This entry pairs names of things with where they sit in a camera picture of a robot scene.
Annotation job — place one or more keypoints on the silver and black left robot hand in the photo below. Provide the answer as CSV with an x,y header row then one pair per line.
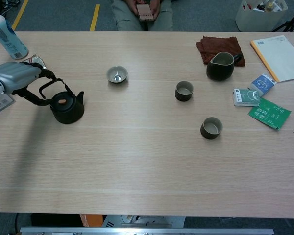
x,y
14,76

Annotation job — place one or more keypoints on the dark ceramic tea cup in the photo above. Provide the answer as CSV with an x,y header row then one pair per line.
x,y
183,97
210,135

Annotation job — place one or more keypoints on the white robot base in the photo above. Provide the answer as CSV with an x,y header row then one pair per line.
x,y
142,220

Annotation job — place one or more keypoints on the gold foil bag red print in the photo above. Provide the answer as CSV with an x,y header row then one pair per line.
x,y
36,59

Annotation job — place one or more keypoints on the clear laminated card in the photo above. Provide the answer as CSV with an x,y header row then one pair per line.
x,y
2,105

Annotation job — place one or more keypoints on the clear plastic bottle blue label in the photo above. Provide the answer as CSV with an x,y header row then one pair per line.
x,y
7,36

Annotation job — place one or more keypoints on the grey-green shallow tea bowl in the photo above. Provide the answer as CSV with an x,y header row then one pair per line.
x,y
112,73

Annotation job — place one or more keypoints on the seated person in grey trousers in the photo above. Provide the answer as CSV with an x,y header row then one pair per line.
x,y
122,19

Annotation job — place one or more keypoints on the pink phone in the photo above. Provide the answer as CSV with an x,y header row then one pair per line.
x,y
145,12

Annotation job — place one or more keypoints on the orange object under table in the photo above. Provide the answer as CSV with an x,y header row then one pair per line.
x,y
88,220

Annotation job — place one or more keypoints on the dark ceramic pouring pitcher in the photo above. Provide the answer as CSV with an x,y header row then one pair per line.
x,y
219,72

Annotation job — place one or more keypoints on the brown folded cloth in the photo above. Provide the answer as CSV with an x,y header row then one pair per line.
x,y
218,45

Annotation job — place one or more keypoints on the grey-green tea packet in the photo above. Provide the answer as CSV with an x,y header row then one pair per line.
x,y
245,98

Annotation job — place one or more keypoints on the blue and white tea packet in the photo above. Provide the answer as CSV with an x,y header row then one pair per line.
x,y
262,84

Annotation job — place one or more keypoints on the white storage bin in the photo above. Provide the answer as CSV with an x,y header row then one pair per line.
x,y
259,20

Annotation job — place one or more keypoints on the green tea sachet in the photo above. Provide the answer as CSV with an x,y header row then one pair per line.
x,y
272,113

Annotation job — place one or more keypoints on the white notebook with yellow edge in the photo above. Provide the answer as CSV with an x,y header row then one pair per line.
x,y
281,58

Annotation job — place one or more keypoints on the black tripod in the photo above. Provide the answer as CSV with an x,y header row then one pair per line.
x,y
287,24

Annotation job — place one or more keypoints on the aluminium rail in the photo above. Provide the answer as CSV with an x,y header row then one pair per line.
x,y
137,231

